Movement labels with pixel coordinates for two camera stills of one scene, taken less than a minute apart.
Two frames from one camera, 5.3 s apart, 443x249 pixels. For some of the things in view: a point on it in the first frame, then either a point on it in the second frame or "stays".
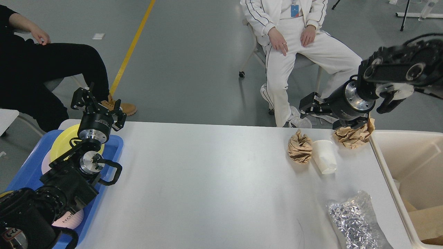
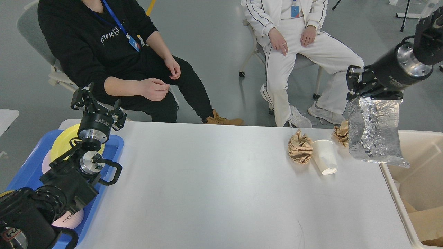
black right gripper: x=345 y=104 → x=399 y=67
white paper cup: x=324 y=154 stays
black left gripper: x=95 y=126 stays
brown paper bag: x=427 y=223 stays
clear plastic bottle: x=353 y=218 → x=373 y=131
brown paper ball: x=300 y=147 stays
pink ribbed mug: x=70 y=221 stays
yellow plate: x=61 y=145 stays
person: x=28 y=63 → x=109 y=46
